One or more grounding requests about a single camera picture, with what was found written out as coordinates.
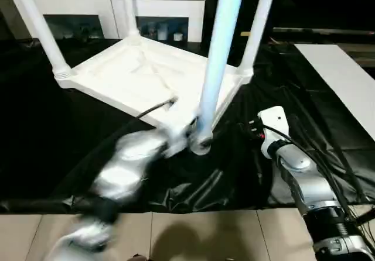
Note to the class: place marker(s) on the white plastic table leg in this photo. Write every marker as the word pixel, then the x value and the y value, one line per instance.
pixel 129 9
pixel 44 32
pixel 216 53
pixel 257 24

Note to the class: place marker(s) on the white plastic table top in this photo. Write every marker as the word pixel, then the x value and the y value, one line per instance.
pixel 132 76

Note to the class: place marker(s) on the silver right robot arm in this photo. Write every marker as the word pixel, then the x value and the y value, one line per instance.
pixel 310 185

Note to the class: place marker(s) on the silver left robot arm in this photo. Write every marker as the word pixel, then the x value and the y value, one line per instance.
pixel 117 179

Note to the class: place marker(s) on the tall black cabinet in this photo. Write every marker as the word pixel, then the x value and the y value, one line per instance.
pixel 238 47

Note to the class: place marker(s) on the small yellow tag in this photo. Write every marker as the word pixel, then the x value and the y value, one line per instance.
pixel 244 34

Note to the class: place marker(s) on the white board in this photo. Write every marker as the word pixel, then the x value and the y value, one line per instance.
pixel 337 73

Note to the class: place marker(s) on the black bar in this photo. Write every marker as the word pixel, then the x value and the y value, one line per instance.
pixel 322 32

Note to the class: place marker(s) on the white cabinet with glass doors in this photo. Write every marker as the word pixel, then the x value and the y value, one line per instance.
pixel 164 5

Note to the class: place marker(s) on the black mat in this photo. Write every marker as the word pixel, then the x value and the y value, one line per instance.
pixel 44 141

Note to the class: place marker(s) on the grey curtain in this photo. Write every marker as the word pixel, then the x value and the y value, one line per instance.
pixel 4 15

